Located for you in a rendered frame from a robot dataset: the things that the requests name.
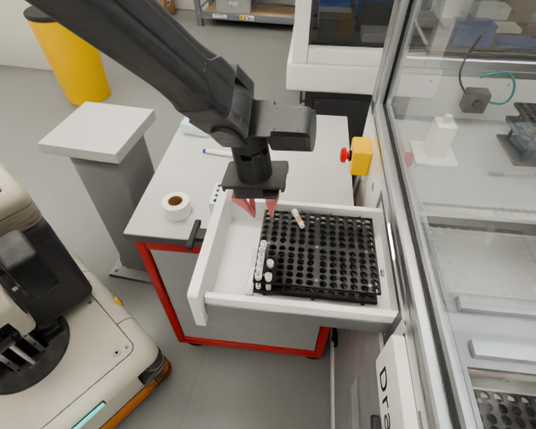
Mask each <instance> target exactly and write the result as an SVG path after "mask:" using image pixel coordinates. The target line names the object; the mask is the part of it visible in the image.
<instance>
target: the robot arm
mask: <svg viewBox="0 0 536 429"><path fill-rule="evenodd" d="M25 1H26V2H28V3H29V4H30V5H32V6H33V7H35V8H36V9H38V10H40V11H41V12H43V13H44V14H46V15H47V16H48V17H49V18H51V19H52V20H54V21H56V22H57V23H59V24H60V25H62V26H63V27H65V28H66V29H67V30H69V31H71V32H72V33H74V34H75V35H77V36H78V37H80V38H81V39H82V40H84V41H85V42H87V43H89V44H90V45H92V46H93V47H95V48H96V49H98V50H99V51H100V52H102V53H103V54H105V55H107V56H108V57H110V58H111V59H113V60H114V61H116V62H117V63H118V64H120V65H121V66H123V67H124V68H126V69H127V70H129V71H130V72H132V73H133V74H134V75H136V76H137V77H139V78H141V79H142V80H144V81H145V82H147V83H149V84H150V85H151V86H152V87H153V88H154V89H156V90H157V91H158V92H160V93H161V94H162V95H163V96H164V97H165V98H167V99H168V100H169V101H170V102H171V103H172V104H173V106H174V108H175V109H176V111H178V112H179V113H181V114H182V115H184V116H185V117H188V118H189V123H190V124H192V125H193V126H195V127H197V128H198V129H200V130H201V131H203V132H204V133H206V134H209V135H210V136H211V137H212V138H213V139H214V140H215V141H216V142H217V143H219V144H220V145H221V146H222V147H230V148H231V153H232V156H233V160H234V161H230V162H229V163H228V166H227V169H226V171H225V175H224V177H223V180H222V182H221V187H222V191H223V192H225V191H226V190H233V193H232V196H231V199H232V202H234V203H235V204H237V205H238V206H240V207H241V208H243V209H245V210H246V211H247V212H248V213H249V214H250V215H251V216H252V217H253V218H255V215H256V207H255V200H254V199H265V203H266V206H267V208H268V211H269V215H270V217H271V218H273V216H274V211H275V207H276V205H277V202H278V198H279V193H280V190H281V192H285V188H286V178H287V174H288V171H289V166H288V161H286V160H280V161H271V154H270V149H269V145H270V148H271V149H272V150H273V151H288V152H313V151H314V148H315V143H316V110H312V109H311V108H310V107H308V106H280V105H276V102H275V101H274V100H256V99H254V81H253V80H252V79H251V77H250V76H249V75H248V74H247V73H246V72H245V71H244V70H243V69H242V68H241V67H240V66H239V65H238V64H232V65H230V64H229V63H228V62H227V61H226V60H225V59H224V58H223V57H222V56H221V55H220V54H216V53H214V52H212V51H211V50H209V49H208V48H206V47H205V46H204V45H202V44H201V43H200V42H198V41H197V40H196V39H195V38H194V37H193V36H192V35H191V34H190V33H189V32H188V31H187V30H186V29H185V28H184V27H183V26H182V25H181V24H180V23H179V22H178V21H177V20H176V19H175V18H174V17H173V16H172V15H171V14H170V13H169V12H168V11H167V10H166V9H165V8H164V7H163V6H162V5H161V4H160V3H159V2H158V1H157V0H25ZM247 199H248V200H249V202H250V204H249V203H248V201H247Z"/></svg>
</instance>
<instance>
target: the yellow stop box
mask: <svg viewBox="0 0 536 429"><path fill-rule="evenodd" d="M349 152H350V155H349V159H348V161H349V169H350V174H353V175H367V173H368V168H369V165H370V162H371V158H372V155H373V153H372V147H371V141H370V138H365V137H353V139H352V142H351V149H350V150H349Z"/></svg>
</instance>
